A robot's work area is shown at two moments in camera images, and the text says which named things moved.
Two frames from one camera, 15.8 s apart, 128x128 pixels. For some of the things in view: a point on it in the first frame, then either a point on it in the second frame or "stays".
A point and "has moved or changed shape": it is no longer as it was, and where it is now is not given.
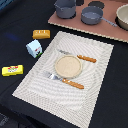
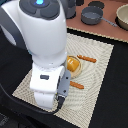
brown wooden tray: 109,9 stays
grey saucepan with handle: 92,15 stays
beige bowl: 121,19 stays
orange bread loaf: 41,34 has moved or changed shape
